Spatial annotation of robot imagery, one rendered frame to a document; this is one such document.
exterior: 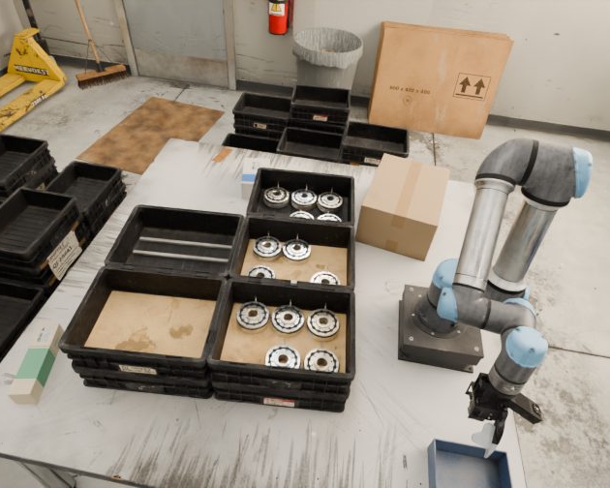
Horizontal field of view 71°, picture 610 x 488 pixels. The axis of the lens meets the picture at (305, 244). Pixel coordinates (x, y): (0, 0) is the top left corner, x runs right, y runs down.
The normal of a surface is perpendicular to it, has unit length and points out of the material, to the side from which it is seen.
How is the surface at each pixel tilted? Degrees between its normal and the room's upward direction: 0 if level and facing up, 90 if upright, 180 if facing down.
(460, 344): 2
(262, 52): 90
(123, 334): 0
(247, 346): 0
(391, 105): 73
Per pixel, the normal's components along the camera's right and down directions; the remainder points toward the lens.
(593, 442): 0.06, -0.70
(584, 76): -0.17, 0.69
